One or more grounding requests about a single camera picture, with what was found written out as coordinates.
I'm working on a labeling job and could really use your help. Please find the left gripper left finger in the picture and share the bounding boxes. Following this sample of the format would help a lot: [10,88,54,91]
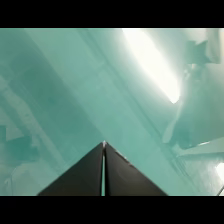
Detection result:
[37,141,105,197]

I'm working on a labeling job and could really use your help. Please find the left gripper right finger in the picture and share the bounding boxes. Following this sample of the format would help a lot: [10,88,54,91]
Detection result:
[104,141,168,197]

